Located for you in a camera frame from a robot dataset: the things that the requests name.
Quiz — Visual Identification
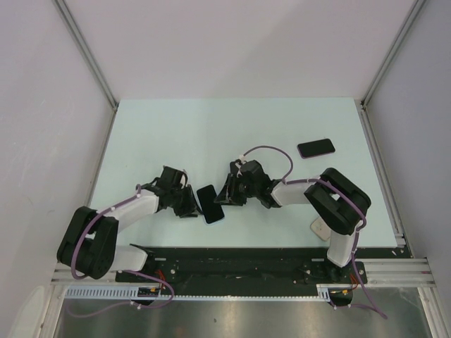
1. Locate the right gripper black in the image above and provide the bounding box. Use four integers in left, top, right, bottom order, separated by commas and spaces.
214, 173, 259, 207

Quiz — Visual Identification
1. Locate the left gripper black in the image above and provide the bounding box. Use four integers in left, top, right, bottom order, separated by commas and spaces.
170, 184, 203, 218

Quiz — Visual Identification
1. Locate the teal cased black phone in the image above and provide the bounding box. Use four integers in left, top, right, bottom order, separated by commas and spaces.
197, 184, 225, 225

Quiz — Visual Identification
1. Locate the pink phone black screen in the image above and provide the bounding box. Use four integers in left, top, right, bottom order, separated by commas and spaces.
297, 139, 335, 158

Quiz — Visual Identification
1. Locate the beige phone case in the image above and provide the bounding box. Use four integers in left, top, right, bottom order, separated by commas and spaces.
310, 217, 331, 242

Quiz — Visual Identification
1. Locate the light blue phone case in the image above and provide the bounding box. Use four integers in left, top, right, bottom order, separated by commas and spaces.
204, 217, 226, 226

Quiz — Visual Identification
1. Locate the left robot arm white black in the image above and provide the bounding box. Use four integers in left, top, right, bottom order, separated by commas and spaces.
56, 166, 202, 282

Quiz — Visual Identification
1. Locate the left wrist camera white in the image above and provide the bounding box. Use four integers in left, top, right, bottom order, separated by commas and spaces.
180, 170, 188, 188

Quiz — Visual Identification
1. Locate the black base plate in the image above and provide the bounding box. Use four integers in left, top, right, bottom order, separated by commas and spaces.
114, 246, 412, 296

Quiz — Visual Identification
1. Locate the left aluminium frame post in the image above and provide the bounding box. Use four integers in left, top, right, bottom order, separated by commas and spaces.
52, 0, 118, 113

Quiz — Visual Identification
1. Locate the aluminium frame post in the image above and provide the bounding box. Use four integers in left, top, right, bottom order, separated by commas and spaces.
52, 0, 118, 113
360, 0, 428, 109

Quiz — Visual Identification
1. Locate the slotted white cable duct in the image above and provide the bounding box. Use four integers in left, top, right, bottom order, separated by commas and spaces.
65, 283, 348, 302

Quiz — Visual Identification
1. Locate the aluminium front rail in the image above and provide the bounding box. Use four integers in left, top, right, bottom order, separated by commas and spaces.
361, 258, 435, 288

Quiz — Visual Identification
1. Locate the right aluminium frame post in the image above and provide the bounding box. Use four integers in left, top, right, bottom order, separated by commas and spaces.
360, 0, 428, 109

